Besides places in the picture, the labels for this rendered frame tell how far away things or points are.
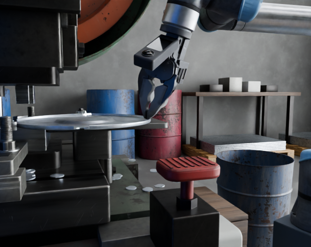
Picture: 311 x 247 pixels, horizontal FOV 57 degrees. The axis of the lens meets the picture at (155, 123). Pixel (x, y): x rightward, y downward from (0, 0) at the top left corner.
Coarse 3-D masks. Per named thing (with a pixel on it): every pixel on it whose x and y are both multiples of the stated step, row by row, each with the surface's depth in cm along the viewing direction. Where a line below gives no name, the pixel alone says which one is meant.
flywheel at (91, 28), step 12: (84, 0) 95; (96, 0) 96; (108, 0) 95; (120, 0) 95; (132, 0) 96; (84, 12) 95; (96, 12) 94; (108, 12) 94; (120, 12) 95; (84, 24) 92; (96, 24) 93; (108, 24) 94; (84, 36) 92; (96, 36) 94
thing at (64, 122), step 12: (24, 120) 65; (36, 120) 65; (48, 120) 65; (60, 120) 59; (72, 120) 59; (84, 120) 59; (96, 120) 59; (108, 120) 61; (120, 120) 65; (132, 120) 65
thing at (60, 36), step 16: (0, 16) 50; (16, 16) 50; (32, 16) 51; (48, 16) 52; (64, 16) 53; (0, 32) 50; (16, 32) 51; (32, 32) 51; (48, 32) 52; (64, 32) 55; (0, 48) 50; (16, 48) 51; (32, 48) 52; (48, 48) 52; (64, 48) 56; (80, 48) 57; (0, 64) 50; (16, 64) 51; (32, 64) 52; (48, 64) 53; (64, 64) 56
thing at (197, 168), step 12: (156, 168) 35; (168, 168) 32; (180, 168) 32; (192, 168) 32; (204, 168) 32; (216, 168) 33; (168, 180) 32; (180, 180) 32; (192, 180) 32; (180, 192) 35; (192, 192) 35
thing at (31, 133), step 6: (12, 132) 52; (18, 132) 52; (24, 132) 53; (30, 132) 53; (36, 132) 53; (42, 132) 54; (18, 138) 53; (24, 138) 53; (30, 138) 53; (36, 138) 53; (42, 138) 54; (48, 138) 62; (30, 144) 53; (36, 144) 54; (42, 144) 54; (30, 150) 53; (36, 150) 54; (42, 150) 54
